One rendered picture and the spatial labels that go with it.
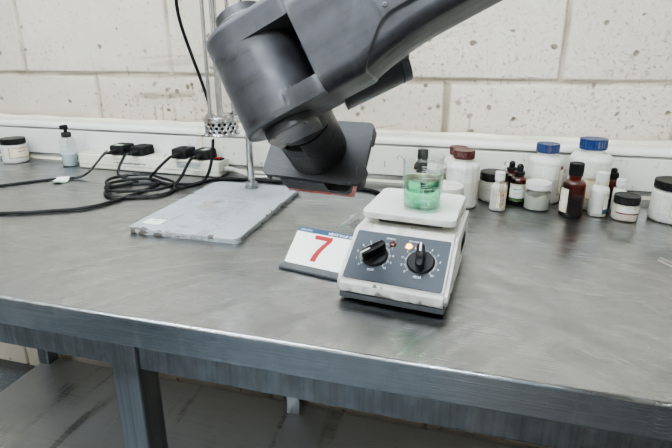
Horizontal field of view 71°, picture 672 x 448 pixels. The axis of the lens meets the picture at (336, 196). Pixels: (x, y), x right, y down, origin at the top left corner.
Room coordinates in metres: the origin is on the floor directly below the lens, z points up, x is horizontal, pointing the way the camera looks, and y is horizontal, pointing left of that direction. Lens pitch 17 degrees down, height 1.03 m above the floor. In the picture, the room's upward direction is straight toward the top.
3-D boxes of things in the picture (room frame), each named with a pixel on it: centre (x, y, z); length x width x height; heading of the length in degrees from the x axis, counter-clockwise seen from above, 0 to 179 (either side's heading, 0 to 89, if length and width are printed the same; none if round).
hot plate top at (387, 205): (0.61, -0.11, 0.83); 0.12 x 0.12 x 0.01; 69
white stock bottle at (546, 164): (0.90, -0.41, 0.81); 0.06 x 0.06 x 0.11
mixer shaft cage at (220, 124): (0.85, 0.21, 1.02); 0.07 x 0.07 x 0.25
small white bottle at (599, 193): (0.81, -0.47, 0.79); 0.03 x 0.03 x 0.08
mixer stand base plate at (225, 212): (0.84, 0.21, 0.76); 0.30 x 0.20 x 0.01; 165
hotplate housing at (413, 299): (0.59, -0.10, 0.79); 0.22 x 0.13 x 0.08; 159
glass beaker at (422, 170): (0.59, -0.11, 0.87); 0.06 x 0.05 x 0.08; 98
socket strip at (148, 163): (1.15, 0.46, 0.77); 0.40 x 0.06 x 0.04; 75
